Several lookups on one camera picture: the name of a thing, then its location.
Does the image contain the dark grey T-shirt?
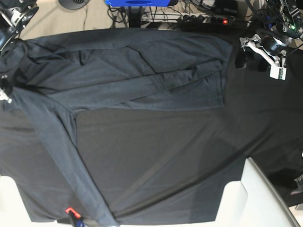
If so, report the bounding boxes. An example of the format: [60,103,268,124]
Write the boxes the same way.
[0,29,234,225]

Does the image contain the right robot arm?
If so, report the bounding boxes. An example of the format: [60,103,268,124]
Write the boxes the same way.
[0,0,39,104]

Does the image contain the blue plastic bin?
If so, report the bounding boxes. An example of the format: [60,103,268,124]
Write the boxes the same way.
[105,0,178,7]

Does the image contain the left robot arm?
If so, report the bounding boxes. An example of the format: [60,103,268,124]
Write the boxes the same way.
[235,0,303,80]

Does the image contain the red clamp front edge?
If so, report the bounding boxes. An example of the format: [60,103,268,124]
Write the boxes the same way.
[65,207,82,219]

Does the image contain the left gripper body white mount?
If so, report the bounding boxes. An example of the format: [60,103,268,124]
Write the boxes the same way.
[240,33,288,80]

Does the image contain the black power strip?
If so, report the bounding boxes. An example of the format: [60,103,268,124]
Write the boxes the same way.
[181,14,240,26]

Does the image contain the black round stand base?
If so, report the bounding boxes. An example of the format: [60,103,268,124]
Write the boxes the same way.
[58,0,89,10]

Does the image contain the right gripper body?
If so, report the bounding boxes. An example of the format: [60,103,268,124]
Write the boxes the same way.
[0,75,12,103]

